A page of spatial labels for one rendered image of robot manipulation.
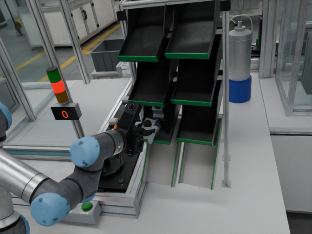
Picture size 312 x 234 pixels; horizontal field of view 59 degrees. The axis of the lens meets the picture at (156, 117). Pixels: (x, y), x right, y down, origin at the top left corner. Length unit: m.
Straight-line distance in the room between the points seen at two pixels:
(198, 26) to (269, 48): 1.19
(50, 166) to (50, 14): 5.21
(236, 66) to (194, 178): 0.84
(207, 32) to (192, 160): 0.50
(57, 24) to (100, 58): 3.39
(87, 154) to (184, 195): 0.65
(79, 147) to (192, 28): 0.50
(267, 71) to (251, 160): 0.89
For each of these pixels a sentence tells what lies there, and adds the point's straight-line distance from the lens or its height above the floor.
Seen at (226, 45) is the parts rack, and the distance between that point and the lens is 0.94.
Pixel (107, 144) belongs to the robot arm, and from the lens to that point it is 0.78.
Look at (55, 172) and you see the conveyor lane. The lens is 1.49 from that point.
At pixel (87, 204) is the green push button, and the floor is 0.97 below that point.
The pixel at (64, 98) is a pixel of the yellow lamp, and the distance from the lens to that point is 1.30.
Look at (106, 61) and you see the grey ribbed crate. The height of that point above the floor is 0.74.
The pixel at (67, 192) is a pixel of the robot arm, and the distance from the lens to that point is 0.72.
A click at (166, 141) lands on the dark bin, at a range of 1.00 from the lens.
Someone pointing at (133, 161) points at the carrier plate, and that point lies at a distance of 1.31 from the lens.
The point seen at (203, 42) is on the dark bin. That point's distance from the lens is 0.88.
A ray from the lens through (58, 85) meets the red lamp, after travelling 1.27.
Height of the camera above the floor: 1.83
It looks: 33 degrees down
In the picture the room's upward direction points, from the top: 10 degrees counter-clockwise
